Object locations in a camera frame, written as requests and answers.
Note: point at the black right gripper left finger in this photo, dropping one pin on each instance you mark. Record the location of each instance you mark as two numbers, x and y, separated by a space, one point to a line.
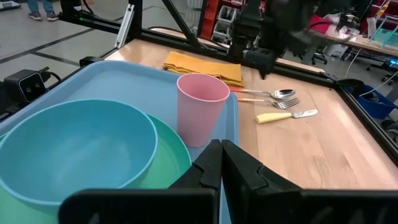
186 205

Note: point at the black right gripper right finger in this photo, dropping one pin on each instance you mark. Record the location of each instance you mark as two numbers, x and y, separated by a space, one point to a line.
264 202

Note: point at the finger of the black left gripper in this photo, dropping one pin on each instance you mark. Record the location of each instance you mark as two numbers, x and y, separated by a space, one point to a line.
269 69
261 71

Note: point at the teal plastic plate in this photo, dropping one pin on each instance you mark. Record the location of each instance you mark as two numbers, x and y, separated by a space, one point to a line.
171 161

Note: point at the yellow cloth napkin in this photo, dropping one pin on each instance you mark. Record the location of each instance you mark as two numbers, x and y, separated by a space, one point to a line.
202 67

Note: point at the pink plastic cup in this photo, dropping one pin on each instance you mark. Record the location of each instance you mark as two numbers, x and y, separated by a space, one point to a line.
199 118

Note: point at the blue plastic bowl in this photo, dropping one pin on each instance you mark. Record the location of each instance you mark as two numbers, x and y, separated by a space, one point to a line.
77 149

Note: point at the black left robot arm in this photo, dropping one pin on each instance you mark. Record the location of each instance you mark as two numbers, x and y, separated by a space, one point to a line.
298 25

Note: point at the blue plastic tray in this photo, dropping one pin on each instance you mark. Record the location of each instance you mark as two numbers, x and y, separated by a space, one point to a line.
124 84

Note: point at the red storage shelf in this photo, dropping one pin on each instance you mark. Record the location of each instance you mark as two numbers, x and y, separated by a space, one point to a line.
224 18

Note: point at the blue plastic bin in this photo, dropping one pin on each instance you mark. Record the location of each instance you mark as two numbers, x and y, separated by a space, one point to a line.
373 105

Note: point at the silver aluminium bar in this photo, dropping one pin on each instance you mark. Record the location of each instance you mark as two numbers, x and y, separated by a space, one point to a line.
124 26

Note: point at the person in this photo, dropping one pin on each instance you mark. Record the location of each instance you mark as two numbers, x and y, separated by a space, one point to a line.
42 9

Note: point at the black aluminium table frame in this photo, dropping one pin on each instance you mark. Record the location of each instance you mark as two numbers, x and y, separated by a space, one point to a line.
174 39

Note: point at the black table-level camera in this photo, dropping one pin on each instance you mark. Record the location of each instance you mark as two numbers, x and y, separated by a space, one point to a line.
26 87

